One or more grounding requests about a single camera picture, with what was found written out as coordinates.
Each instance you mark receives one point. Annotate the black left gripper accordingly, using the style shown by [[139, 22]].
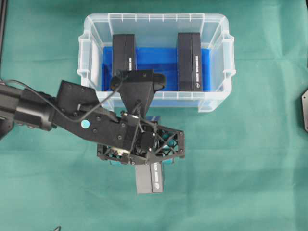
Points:
[[136, 140]]

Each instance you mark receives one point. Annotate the black camera box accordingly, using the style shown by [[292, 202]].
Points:
[[189, 58], [124, 53], [149, 178]]

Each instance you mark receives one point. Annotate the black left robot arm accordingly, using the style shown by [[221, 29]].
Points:
[[74, 109]]

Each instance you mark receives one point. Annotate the blue cloth liner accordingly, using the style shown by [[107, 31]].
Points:
[[161, 60]]

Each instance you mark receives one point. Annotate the green table cloth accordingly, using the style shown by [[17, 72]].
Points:
[[245, 165]]

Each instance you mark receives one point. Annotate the clear plastic storage bin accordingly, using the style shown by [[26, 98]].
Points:
[[160, 30]]

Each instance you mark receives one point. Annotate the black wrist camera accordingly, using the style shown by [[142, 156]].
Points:
[[137, 89]]

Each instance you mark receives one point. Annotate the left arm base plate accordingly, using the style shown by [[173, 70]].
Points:
[[6, 125]]

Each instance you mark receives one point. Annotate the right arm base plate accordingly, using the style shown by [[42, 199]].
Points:
[[304, 110]]

